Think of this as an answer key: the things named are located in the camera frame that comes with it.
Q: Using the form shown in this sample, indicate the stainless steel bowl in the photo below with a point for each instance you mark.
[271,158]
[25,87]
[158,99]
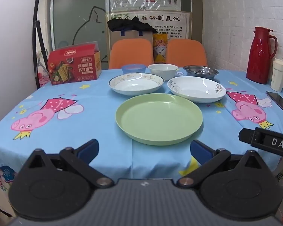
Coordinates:
[200,71]

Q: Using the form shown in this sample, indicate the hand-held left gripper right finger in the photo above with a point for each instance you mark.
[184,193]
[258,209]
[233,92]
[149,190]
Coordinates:
[199,151]

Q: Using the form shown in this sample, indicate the white ceramic bowl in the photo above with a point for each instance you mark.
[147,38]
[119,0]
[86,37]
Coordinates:
[162,71]

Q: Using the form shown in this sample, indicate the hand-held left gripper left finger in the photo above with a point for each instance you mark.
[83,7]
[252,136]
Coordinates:
[88,149]

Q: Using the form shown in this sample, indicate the brown paper bag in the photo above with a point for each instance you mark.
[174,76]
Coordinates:
[132,35]

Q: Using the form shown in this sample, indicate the blue plastic bowl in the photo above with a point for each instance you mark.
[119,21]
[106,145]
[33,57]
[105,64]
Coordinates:
[133,68]

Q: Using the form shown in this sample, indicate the green plastic plate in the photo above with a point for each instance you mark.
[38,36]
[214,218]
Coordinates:
[159,119]

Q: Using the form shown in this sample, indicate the red thermos jug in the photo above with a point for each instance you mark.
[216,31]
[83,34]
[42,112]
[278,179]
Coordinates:
[259,58]

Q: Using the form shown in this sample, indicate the black smartphone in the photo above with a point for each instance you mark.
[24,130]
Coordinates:
[276,97]

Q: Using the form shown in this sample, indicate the yellow snack bag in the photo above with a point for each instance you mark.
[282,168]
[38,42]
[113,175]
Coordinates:
[160,49]

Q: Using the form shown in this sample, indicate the orange chair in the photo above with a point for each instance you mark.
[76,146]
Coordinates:
[129,51]
[186,51]

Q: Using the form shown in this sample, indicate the frosted glass door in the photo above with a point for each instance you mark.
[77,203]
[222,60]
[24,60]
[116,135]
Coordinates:
[68,16]

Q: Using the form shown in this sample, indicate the white plate black bird print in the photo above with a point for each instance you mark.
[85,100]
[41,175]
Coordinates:
[195,90]

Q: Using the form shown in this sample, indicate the red cracker box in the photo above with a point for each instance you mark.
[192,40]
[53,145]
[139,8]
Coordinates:
[73,68]

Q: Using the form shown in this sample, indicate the white tumbler cup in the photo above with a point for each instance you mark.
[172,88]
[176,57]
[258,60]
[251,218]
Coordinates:
[278,77]

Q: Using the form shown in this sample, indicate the black cloth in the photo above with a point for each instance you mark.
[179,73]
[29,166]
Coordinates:
[129,24]

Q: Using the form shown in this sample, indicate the white text wall poster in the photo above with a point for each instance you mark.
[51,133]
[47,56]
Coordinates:
[174,23]

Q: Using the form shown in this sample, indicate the white plate brown floral rim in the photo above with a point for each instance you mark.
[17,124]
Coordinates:
[135,84]

